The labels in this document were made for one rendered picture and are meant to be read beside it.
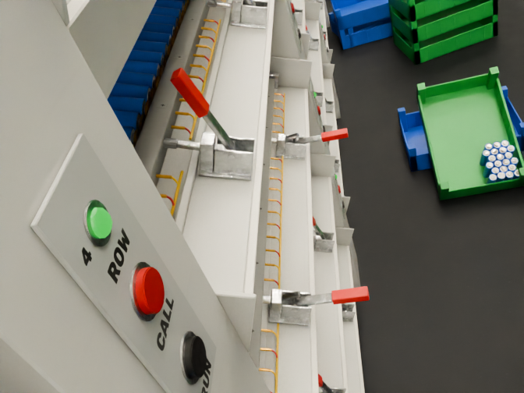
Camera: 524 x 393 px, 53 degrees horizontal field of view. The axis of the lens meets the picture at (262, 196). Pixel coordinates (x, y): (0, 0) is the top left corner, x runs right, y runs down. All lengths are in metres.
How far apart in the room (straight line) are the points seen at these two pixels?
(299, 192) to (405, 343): 0.56
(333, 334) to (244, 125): 0.39
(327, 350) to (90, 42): 0.60
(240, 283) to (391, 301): 0.90
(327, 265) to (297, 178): 0.20
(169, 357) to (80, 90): 0.10
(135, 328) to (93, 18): 0.11
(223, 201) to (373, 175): 1.15
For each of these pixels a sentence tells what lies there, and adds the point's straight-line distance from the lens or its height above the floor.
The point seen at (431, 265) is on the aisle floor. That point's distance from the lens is 1.27.
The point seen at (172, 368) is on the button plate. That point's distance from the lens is 0.20.
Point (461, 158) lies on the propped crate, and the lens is 1.45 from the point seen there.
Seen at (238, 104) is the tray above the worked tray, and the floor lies 0.74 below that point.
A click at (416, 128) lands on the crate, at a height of 0.00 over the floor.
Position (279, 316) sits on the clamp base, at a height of 0.56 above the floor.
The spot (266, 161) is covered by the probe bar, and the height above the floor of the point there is 0.58.
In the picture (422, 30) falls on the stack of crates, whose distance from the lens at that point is 1.92.
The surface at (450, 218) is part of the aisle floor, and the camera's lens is 1.36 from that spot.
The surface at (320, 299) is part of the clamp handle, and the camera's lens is 0.52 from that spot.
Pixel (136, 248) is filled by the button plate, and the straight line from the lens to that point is 0.19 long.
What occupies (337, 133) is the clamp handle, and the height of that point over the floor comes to 0.57.
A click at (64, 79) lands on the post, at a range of 0.17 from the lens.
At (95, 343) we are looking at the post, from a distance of 0.16.
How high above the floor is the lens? 0.98
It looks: 39 degrees down
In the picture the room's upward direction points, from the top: 21 degrees counter-clockwise
